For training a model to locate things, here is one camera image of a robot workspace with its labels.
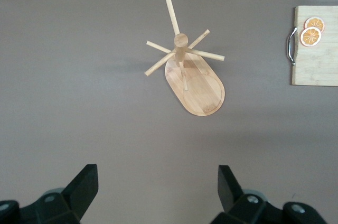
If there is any bamboo cutting board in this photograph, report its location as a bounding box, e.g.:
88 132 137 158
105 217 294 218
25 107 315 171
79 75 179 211
287 5 338 87

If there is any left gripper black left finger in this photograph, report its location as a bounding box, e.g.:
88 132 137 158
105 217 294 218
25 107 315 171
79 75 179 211
0 164 99 224

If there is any wooden cup rack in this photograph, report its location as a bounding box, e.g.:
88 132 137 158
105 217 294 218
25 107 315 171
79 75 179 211
144 0 226 117

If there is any orange fruit slice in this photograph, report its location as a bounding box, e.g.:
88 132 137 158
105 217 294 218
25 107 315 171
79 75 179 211
299 26 323 48
304 16 326 34

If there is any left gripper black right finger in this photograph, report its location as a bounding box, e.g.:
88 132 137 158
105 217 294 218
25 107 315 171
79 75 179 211
211 165 327 224

